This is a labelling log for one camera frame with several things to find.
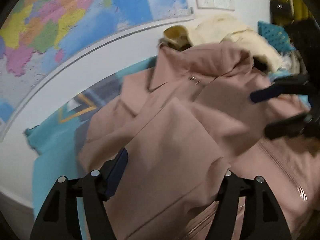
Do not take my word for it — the pink jacket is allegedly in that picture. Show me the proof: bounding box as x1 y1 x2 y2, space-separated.
79 42 319 239

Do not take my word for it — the teal perforated plastic chair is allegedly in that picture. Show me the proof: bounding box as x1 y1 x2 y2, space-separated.
258 21 295 53

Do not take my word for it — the teal patterned bed sheet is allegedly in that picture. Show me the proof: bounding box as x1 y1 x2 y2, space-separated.
23 57 161 240

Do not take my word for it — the mustard yellow hanging garment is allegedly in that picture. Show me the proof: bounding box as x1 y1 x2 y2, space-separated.
270 0 314 27

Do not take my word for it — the cream yellow garment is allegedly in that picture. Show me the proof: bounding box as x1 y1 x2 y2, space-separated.
163 14 300 74

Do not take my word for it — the colourful wall map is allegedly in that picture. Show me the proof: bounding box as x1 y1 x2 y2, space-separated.
1 0 191 133

